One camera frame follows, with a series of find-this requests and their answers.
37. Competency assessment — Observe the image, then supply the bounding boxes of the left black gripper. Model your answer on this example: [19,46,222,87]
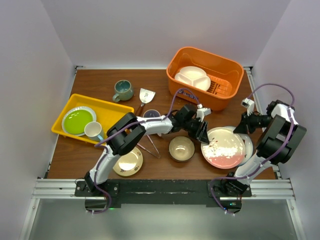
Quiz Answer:
[182,118,210,145]

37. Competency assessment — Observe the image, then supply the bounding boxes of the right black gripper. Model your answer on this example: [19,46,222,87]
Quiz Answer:
[233,110,273,135]

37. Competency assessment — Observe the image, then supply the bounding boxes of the cream and pink branch plate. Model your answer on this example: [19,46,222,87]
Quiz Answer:
[201,127,246,169]

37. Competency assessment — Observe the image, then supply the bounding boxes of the white divided plate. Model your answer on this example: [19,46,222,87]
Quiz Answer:
[174,66,211,91]

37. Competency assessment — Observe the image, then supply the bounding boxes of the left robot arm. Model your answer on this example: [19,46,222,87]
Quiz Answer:
[84,104,212,196]

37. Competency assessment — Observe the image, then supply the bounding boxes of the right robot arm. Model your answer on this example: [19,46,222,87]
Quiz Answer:
[220,100,307,197]

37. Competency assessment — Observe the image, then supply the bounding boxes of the orange plastic bin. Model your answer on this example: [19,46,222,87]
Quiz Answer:
[166,46,244,111]

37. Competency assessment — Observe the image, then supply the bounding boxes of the watermelon pattern plate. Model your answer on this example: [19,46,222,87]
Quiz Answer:
[236,133,254,167]

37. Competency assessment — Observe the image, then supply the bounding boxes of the cream bowl with dark rim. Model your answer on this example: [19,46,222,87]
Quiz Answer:
[168,136,195,163]

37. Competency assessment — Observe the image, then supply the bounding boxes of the pink metal tongs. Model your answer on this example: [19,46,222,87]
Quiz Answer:
[137,135,161,159]

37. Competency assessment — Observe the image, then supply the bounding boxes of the lavender mug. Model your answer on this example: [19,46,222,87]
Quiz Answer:
[142,109,161,126]

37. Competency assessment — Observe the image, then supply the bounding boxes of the small cream floral plate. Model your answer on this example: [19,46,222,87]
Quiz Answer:
[113,147,143,177]

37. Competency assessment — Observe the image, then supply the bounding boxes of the green ceramic mug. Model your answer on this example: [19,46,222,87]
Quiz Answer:
[112,79,134,103]

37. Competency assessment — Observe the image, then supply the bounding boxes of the yellow plastic tray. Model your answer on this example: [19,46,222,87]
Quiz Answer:
[51,93,134,145]

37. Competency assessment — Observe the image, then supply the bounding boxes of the green plate with grey rim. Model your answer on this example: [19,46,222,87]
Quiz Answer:
[61,106,97,137]

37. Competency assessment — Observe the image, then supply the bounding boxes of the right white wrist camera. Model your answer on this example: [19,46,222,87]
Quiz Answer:
[241,98,255,116]

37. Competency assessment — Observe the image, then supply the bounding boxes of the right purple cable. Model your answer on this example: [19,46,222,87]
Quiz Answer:
[208,83,298,213]

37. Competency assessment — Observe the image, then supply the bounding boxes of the metal spatula with wooden handle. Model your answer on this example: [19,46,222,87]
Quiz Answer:
[135,88,156,116]

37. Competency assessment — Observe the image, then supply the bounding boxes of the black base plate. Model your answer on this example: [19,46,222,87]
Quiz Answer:
[74,179,252,212]

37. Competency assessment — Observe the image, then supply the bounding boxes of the cream cup with blue handle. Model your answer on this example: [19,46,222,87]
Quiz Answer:
[84,121,105,143]

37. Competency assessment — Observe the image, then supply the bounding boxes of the aluminium frame rail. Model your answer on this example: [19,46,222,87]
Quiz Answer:
[18,67,307,240]

